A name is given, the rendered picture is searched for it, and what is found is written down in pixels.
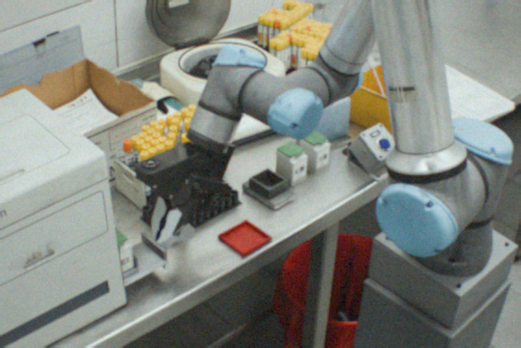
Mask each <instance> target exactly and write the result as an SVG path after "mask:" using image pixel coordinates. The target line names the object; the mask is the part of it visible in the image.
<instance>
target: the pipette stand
mask: <svg viewBox="0 0 521 348"><path fill-rule="evenodd" d="M350 108H351V104H350V98H348V97H347V98H346V99H344V100H340V101H336V102H334V103H333V104H331V105H330V106H328V107H327V108H326V109H324V110H323V114H322V118H321V120H320V122H319V124H318V126H317V127H316V129H313V130H314V131H316V132H318V133H320V134H322V135H323V136H325V137H327V142H328V143H329V144H330V149H333V148H335V147H338V146H341V145H343V144H344V143H347V142H349V141H352V137H350V136H349V135H347V134H348V126H349V117H350Z"/></svg>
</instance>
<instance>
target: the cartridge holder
mask: <svg viewBox="0 0 521 348"><path fill-rule="evenodd" d="M242 189H244V190H245V191H247V192H248V193H250V194H252V195H253V196H255V197H256V198H258V199H259V200H260V201H261V202H263V203H264V204H266V205H268V206H269V207H271V208H273V209H276V208H278V207H281V206H283V205H284V204H285V203H287V202H289V201H290V200H292V199H294V198H295V193H294V192H292V191H291V190H289V189H288V180H286V179H284V178H283V177H281V176H279V175H278V174H276V173H275V172H273V171H271V170H270V169H269V168H267V169H265V170H263V171H262V172H260V173H258V174H256V175H254V176H252V177H250V178H249V181H246V182H244V183H243V184H242Z"/></svg>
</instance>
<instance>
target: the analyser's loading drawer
mask: <svg viewBox="0 0 521 348"><path fill-rule="evenodd" d="M140 234H141V242H139V243H138V244H137V245H135V246H133V247H131V248H132V257H133V261H134V265H135V268H134V269H132V270H130V271H128V273H126V274H123V277H124V283H125V285H128V284H130V283H132V282H133V281H134V280H138V279H140V278H141V277H142V276H144V275H146V274H149V273H150V272H152V271H154V270H156V269H158V268H160V266H162V267H163V268H164V269H168V261H167V250H166V249H164V248H162V247H161V246H160V245H159V244H157V243H156V242H155V241H154V240H153V239H152V238H151V237H150V236H149V235H147V234H146V233H145V232H142V233H140Z"/></svg>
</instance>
